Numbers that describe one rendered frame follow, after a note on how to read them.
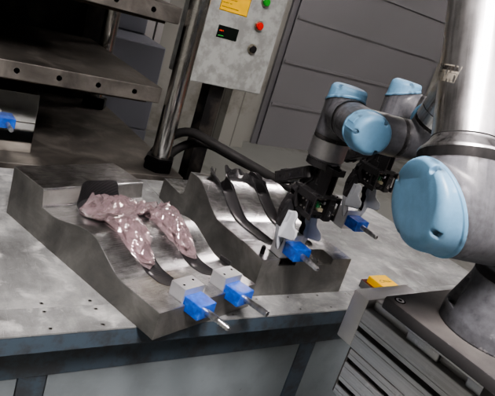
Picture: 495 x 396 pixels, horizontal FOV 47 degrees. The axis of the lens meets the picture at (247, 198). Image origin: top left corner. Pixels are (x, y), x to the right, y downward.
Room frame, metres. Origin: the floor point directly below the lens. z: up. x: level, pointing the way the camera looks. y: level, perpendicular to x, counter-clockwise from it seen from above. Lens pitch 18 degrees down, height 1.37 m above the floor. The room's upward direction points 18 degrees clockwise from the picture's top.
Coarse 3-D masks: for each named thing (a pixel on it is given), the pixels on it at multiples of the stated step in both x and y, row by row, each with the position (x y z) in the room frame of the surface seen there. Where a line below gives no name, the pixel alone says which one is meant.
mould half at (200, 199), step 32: (160, 192) 1.48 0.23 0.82; (192, 192) 1.35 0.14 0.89; (256, 192) 1.41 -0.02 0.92; (224, 224) 1.23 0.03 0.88; (256, 224) 1.29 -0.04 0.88; (224, 256) 1.19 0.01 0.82; (256, 256) 1.11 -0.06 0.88; (256, 288) 1.09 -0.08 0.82; (288, 288) 1.15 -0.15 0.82; (320, 288) 1.21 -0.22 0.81
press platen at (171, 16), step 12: (96, 0) 1.62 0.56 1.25; (108, 0) 1.64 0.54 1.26; (120, 0) 1.66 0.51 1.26; (132, 0) 1.68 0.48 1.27; (144, 0) 1.71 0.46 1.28; (156, 0) 1.77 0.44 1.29; (132, 12) 1.69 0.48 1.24; (144, 12) 1.71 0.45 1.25; (156, 12) 1.73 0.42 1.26; (168, 12) 1.76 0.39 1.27; (180, 12) 1.78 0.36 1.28
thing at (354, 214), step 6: (348, 210) 1.40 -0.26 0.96; (354, 210) 1.42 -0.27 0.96; (360, 210) 1.43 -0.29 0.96; (336, 216) 1.42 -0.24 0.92; (342, 216) 1.41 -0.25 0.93; (348, 216) 1.40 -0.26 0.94; (354, 216) 1.41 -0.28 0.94; (336, 222) 1.42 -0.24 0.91; (342, 222) 1.40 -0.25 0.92; (348, 222) 1.39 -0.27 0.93; (354, 222) 1.37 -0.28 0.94; (360, 222) 1.37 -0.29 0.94; (366, 222) 1.39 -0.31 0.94; (342, 228) 1.40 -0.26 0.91; (348, 228) 1.41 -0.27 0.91; (354, 228) 1.37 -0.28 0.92; (360, 228) 1.38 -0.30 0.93; (366, 228) 1.37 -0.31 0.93; (372, 234) 1.34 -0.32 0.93
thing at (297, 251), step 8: (288, 240) 1.13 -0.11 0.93; (296, 240) 1.14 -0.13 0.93; (272, 248) 1.14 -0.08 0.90; (280, 248) 1.12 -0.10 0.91; (288, 248) 1.11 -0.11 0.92; (296, 248) 1.10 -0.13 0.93; (304, 248) 1.11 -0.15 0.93; (280, 256) 1.12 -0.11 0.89; (288, 256) 1.10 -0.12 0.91; (296, 256) 1.09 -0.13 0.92; (304, 256) 1.09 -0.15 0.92; (312, 264) 1.07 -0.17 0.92
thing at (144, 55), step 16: (128, 16) 3.83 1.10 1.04; (128, 32) 3.75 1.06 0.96; (144, 32) 3.89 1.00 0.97; (128, 48) 3.43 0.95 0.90; (144, 48) 3.48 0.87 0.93; (160, 48) 3.53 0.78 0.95; (128, 64) 3.44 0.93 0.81; (144, 64) 3.49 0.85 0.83; (160, 64) 3.54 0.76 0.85; (128, 112) 3.48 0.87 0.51; (144, 112) 3.54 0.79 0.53; (144, 128) 3.55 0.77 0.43
